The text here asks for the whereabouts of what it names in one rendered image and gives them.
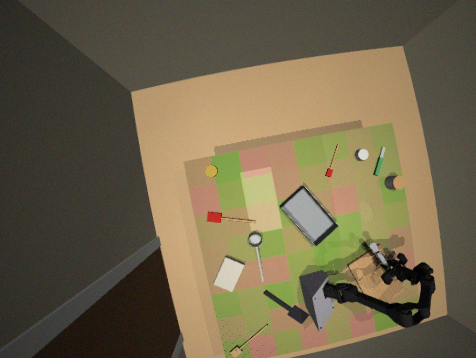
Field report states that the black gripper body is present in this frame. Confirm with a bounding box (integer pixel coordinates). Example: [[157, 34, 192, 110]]
[[381, 253, 409, 285]]

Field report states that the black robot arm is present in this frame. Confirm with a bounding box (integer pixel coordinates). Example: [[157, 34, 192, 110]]
[[322, 262, 436, 328]]

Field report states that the yellow round disc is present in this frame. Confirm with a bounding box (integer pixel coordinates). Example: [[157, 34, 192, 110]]
[[205, 165, 217, 177]]

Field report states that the brown wooden board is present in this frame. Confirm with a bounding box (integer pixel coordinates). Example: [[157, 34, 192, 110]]
[[347, 249, 405, 302]]

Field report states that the short grey cylinder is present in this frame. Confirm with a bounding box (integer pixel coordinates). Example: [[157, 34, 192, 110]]
[[354, 149, 369, 161]]

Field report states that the white spiral notepad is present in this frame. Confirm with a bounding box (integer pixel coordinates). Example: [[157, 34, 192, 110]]
[[214, 256, 245, 292]]

